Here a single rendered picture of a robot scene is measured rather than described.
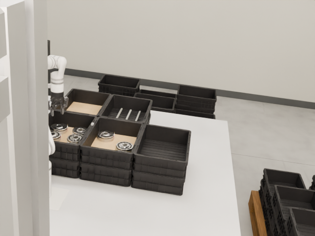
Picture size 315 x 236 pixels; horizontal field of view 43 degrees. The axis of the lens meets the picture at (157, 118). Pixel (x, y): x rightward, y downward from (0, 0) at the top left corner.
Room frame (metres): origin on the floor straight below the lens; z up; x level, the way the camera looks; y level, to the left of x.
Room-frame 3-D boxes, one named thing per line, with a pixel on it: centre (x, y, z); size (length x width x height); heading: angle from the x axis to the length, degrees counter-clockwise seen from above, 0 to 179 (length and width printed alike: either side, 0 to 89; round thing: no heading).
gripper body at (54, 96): (2.11, 0.59, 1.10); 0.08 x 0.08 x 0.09
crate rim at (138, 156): (2.04, -0.06, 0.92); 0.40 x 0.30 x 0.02; 176
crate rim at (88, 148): (2.06, 0.24, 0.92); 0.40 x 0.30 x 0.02; 176
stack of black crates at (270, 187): (2.61, -1.05, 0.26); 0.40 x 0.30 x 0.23; 177
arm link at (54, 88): (2.12, 0.61, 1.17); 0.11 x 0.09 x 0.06; 41
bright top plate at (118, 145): (2.06, 0.17, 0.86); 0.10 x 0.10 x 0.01
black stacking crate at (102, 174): (2.06, 0.24, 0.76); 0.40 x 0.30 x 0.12; 176
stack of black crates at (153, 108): (3.43, 0.05, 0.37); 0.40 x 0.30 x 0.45; 86
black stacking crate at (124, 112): (2.46, 0.21, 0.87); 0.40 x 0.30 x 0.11; 176
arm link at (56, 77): (2.11, 0.58, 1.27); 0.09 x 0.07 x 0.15; 78
